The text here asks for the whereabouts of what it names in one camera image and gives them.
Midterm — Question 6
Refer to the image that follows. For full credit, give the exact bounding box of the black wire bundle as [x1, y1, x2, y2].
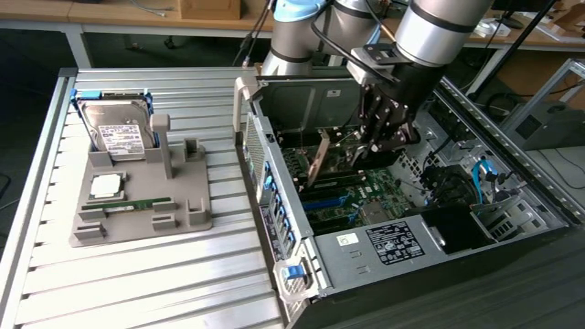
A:
[417, 163, 478, 208]

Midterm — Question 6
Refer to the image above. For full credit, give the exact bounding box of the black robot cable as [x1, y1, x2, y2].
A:
[310, 0, 402, 83]

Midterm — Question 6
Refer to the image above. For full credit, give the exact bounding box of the blue disk wire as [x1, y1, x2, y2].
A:
[471, 156, 498, 207]

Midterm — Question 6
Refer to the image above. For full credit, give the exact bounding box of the wooden desk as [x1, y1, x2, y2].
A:
[0, 0, 585, 69]

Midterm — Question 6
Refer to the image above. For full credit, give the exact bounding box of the grey chipset heatsink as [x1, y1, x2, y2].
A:
[359, 202, 390, 223]

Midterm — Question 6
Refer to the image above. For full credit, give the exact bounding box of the black hanging cable with plug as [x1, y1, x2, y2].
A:
[230, 0, 278, 69]

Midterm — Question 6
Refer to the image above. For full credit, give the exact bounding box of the grey power supply with label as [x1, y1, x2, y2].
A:
[313, 215, 446, 289]

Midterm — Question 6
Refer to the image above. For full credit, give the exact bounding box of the grey cable on desk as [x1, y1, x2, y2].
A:
[129, 0, 178, 17]

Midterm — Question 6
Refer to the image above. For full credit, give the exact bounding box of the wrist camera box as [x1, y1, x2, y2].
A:
[345, 44, 407, 85]

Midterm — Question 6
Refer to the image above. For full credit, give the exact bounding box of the black stand pole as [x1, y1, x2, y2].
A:
[463, 0, 562, 101]

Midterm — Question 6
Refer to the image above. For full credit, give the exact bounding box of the black floor cable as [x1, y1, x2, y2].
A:
[482, 90, 519, 119]

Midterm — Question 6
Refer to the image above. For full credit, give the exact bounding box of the black RAM slot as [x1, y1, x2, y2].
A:
[296, 173, 366, 193]

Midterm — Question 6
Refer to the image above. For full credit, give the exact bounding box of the green motherboard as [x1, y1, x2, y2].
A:
[278, 132, 414, 234]

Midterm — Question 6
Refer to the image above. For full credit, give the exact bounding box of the graphics card with metal bracket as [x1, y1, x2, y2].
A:
[306, 129, 379, 188]

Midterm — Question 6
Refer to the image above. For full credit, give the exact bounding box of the hard disk in blue carrier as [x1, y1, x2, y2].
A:
[69, 88, 158, 162]

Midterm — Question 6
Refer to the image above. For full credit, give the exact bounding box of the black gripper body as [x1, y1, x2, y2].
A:
[382, 63, 447, 118]

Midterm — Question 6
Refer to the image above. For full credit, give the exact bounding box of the blue case latch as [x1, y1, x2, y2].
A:
[280, 265, 305, 282]

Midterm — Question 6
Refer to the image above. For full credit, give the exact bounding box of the white box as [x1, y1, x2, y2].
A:
[477, 20, 511, 38]

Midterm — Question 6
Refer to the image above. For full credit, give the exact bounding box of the black Dell PC case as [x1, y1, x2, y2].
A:
[232, 66, 585, 329]

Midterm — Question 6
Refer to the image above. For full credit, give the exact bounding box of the silver CPU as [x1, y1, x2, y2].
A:
[89, 173, 125, 200]

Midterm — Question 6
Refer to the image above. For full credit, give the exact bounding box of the grey metal disk bay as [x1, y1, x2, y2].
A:
[397, 106, 465, 169]

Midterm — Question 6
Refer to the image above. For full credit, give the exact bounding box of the brown cardboard piece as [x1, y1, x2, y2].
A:
[551, 0, 585, 34]

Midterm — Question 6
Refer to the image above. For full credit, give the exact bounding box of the green RAM stick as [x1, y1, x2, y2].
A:
[82, 197, 173, 213]

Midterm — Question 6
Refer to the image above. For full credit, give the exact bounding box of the black monitor stand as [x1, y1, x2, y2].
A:
[491, 0, 526, 30]

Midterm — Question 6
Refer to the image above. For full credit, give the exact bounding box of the black plastic shroud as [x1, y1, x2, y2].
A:
[418, 205, 498, 255]

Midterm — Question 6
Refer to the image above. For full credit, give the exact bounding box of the grey printed parts rack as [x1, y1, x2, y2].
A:
[68, 114, 214, 248]

